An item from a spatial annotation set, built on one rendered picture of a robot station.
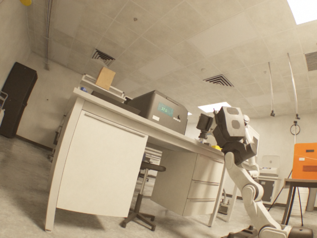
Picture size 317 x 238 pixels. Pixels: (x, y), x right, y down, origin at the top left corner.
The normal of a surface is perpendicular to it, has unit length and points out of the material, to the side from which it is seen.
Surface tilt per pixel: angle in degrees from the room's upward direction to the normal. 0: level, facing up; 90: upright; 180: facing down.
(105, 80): 90
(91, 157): 90
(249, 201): 90
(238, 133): 83
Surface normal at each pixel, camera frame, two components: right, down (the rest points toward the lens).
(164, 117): 0.59, -0.07
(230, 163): -0.81, -0.34
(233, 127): 0.12, -0.37
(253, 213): -0.75, 0.04
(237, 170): -0.60, -0.14
